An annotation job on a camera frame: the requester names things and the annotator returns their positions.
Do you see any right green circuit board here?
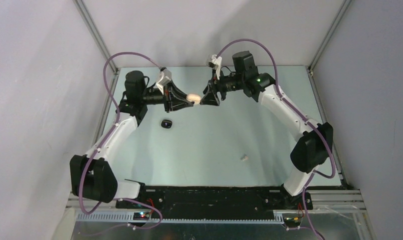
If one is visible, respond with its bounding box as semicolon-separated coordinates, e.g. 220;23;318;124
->
284;217;303;224

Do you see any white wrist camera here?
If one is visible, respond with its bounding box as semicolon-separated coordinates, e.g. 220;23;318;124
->
206;54;222;80
155;67;173;95

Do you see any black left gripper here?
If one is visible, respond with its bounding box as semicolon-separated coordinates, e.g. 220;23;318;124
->
140;80;194;114

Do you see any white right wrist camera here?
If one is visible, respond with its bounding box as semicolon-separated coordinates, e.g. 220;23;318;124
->
206;54;222;80

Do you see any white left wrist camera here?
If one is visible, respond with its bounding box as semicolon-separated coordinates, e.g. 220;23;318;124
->
155;67;173;95

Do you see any right aluminium frame post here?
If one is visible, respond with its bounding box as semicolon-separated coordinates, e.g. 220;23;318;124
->
307;0;353;75

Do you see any black glossy earbud charging case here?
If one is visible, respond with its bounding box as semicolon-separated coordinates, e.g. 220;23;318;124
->
160;119;173;129

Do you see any green circuit board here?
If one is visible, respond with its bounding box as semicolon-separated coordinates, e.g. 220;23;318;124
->
132;211;151;221
284;217;303;224

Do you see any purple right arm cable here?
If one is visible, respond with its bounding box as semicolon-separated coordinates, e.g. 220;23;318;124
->
215;38;337;240

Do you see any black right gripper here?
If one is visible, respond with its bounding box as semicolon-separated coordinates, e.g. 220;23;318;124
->
199;68;245;107

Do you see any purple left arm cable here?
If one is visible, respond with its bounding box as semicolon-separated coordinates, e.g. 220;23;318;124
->
78;51;169;238

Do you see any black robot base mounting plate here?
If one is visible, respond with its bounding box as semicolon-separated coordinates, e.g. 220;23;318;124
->
115;185;313;220

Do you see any left green circuit board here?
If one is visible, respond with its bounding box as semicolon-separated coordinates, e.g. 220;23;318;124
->
132;211;151;221

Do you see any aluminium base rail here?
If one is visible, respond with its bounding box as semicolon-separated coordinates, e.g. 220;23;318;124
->
308;189;367;213

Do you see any aluminium frame post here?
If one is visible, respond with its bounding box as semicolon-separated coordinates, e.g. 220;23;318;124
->
73;0;111;60
307;0;353;75

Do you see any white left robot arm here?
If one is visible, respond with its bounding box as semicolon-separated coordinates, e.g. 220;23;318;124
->
69;68;201;209

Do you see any beige square earbud case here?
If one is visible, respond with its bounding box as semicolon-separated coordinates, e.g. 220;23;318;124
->
186;93;202;105

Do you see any left aluminium frame post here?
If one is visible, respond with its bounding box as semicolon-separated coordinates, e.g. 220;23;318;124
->
73;0;111;60

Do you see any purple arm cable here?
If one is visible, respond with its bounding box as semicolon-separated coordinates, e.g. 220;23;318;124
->
78;51;169;238
215;38;337;240

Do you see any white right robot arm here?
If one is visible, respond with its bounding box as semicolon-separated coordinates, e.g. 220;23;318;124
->
200;51;334;209

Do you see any white slotted cable duct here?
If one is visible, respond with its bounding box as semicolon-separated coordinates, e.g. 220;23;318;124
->
76;211;284;225

